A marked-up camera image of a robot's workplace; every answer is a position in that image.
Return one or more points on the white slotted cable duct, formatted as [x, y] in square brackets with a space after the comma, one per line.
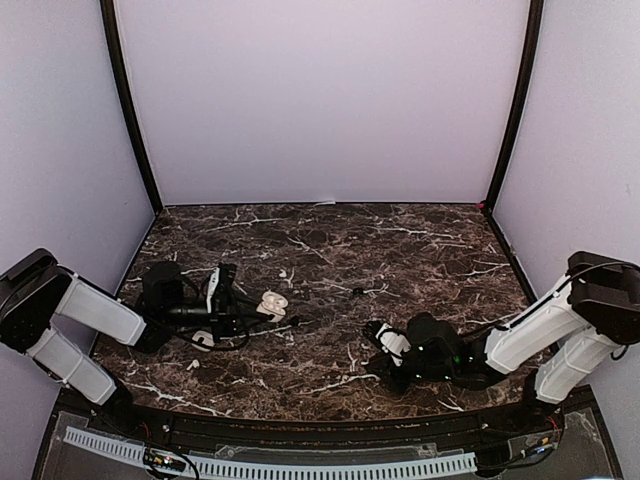
[252, 463]

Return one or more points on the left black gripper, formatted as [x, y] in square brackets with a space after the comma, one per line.
[227, 321]

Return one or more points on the white earbud front left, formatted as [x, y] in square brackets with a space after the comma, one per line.
[195, 364]

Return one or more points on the right black frame post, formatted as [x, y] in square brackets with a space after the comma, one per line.
[531, 38]

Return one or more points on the black frame post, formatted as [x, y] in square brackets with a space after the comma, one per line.
[118, 66]
[531, 38]

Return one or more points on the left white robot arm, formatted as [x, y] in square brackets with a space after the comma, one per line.
[38, 291]

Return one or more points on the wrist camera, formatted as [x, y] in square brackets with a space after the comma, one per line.
[388, 339]
[219, 295]

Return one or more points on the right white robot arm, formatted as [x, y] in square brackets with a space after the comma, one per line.
[592, 311]

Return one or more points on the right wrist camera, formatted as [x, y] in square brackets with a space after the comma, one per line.
[388, 339]

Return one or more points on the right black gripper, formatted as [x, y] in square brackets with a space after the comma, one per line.
[398, 385]

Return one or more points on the left black frame post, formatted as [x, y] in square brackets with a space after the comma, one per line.
[118, 66]

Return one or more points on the black front rail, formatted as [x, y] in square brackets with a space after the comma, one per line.
[196, 430]

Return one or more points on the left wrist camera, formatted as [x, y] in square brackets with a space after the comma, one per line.
[219, 295]

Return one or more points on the white charging case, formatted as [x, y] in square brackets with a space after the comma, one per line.
[273, 304]
[203, 341]

